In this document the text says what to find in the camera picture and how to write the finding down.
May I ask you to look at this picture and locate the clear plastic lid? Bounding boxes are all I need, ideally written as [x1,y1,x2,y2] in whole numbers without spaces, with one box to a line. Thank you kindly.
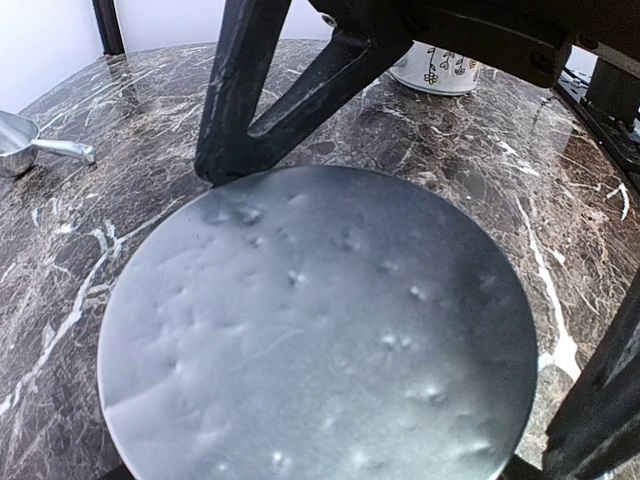
[97,166,538,479]

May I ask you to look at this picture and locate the right black frame post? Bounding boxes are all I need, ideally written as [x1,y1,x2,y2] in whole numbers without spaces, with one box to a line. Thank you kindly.
[92,0,125,56]

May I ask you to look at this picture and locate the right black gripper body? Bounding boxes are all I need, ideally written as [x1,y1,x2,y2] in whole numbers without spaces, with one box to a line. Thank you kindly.
[312,0,639,87]

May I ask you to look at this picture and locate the metal scoop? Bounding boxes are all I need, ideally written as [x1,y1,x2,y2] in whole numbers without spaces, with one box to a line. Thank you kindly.
[1,111,96,178]

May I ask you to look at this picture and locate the patterned mug yellow inside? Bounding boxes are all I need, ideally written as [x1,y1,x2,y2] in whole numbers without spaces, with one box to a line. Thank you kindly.
[389,42,482,96]

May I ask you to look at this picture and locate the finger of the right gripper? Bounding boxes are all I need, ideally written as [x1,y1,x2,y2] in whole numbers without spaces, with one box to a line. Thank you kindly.
[543,276,639,479]
[194,0,413,184]

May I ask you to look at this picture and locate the black front rail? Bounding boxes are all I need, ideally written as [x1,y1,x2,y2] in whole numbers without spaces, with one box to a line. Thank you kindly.
[555,48,639,188]

